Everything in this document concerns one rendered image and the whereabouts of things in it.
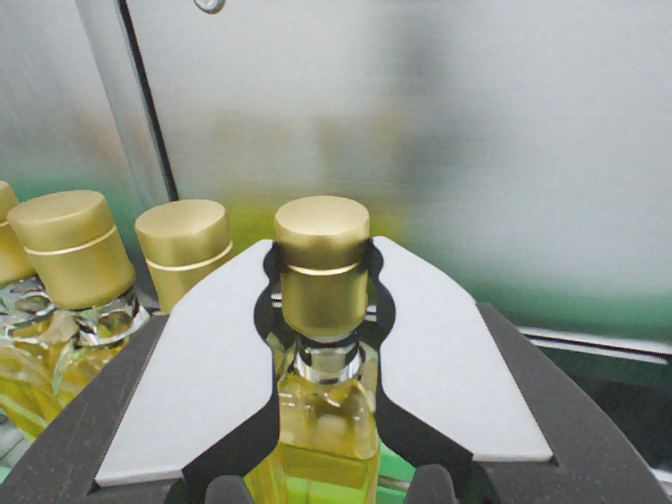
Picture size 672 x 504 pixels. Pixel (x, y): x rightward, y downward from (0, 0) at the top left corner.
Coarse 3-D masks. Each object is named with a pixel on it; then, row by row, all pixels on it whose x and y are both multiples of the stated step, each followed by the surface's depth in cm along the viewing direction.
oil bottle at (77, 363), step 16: (144, 320) 18; (80, 336) 17; (128, 336) 17; (64, 352) 17; (80, 352) 17; (96, 352) 17; (112, 352) 17; (64, 368) 17; (80, 368) 16; (96, 368) 16; (64, 384) 17; (80, 384) 17; (64, 400) 17
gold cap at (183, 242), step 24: (144, 216) 13; (168, 216) 13; (192, 216) 13; (216, 216) 13; (144, 240) 12; (168, 240) 12; (192, 240) 12; (216, 240) 13; (168, 264) 13; (192, 264) 13; (216, 264) 13; (168, 288) 13; (168, 312) 14
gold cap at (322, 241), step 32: (288, 224) 11; (320, 224) 11; (352, 224) 11; (288, 256) 11; (320, 256) 11; (352, 256) 11; (288, 288) 12; (320, 288) 12; (352, 288) 12; (288, 320) 13; (320, 320) 12; (352, 320) 13
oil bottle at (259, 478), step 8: (272, 336) 18; (272, 344) 18; (280, 344) 19; (272, 352) 18; (280, 352) 19; (280, 360) 19; (264, 464) 18; (256, 472) 18; (264, 472) 18; (248, 480) 18; (256, 480) 18; (264, 480) 18; (248, 488) 18; (256, 488) 18; (264, 488) 19; (256, 496) 19; (264, 496) 19; (272, 496) 20
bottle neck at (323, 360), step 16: (304, 336) 14; (336, 336) 13; (352, 336) 14; (304, 352) 14; (320, 352) 14; (336, 352) 14; (352, 352) 14; (304, 368) 15; (320, 368) 14; (336, 368) 14; (352, 368) 15
